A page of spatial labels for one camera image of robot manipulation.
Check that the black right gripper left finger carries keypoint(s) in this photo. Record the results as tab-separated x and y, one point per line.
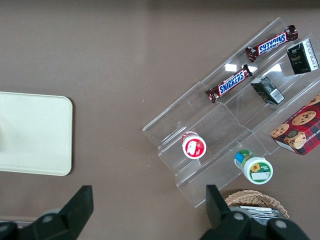
65	217

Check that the small black carton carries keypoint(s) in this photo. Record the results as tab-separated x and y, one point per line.
267	90
301	58

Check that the aluminium foil container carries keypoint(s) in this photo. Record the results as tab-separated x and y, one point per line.
262	212

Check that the Snickers chocolate bar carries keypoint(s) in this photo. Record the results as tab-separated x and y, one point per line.
272	43
231	83

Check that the clear acrylic stepped stand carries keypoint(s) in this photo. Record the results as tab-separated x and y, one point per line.
225	125

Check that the red lid yogurt cup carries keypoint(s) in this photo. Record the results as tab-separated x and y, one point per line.
193	147

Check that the green lid yogurt cup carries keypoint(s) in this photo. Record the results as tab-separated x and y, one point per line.
256	168

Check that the red plaid cookie box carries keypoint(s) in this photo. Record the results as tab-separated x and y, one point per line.
300	127

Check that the cream rectangular plastic tray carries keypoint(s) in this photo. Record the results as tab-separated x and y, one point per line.
35	133

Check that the oval light wicker basket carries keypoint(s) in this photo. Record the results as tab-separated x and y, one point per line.
250	198

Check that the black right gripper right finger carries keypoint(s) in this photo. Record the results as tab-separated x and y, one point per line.
225	220

